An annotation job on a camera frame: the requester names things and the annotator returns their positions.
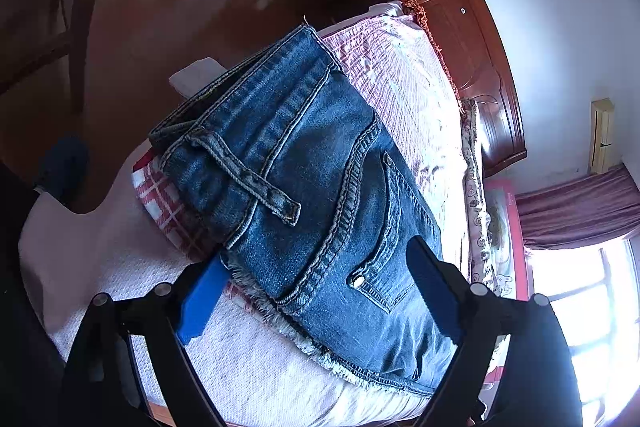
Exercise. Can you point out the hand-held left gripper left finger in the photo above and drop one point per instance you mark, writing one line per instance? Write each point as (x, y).
(200, 302)

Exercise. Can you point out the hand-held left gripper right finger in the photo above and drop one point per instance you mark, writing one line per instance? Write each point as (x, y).
(435, 289)

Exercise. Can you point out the blue denim shorts pants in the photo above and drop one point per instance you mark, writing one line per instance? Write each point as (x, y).
(300, 157)

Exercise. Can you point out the floral swirl quilt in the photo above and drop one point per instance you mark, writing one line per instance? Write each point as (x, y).
(475, 217)

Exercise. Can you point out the window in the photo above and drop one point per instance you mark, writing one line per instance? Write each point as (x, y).
(590, 292)

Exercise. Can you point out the mauve curtain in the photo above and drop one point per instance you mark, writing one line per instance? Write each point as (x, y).
(575, 212)

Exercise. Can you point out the person's dark shoe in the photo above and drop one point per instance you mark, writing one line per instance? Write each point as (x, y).
(62, 167)

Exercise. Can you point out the bed with pink checkered sheet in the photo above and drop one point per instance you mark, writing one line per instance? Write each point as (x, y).
(400, 72)

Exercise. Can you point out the white box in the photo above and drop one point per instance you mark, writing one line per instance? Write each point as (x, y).
(192, 74)

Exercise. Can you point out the wooden bed headboard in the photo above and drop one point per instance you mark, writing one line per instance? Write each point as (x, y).
(470, 47)

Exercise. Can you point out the brown fringed cloth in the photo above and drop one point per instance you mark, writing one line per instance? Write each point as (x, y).
(435, 42)

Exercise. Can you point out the pink bed guard rail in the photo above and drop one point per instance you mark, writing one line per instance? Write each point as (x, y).
(506, 217)

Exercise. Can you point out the wall air conditioner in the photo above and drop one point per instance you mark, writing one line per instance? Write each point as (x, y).
(602, 132)

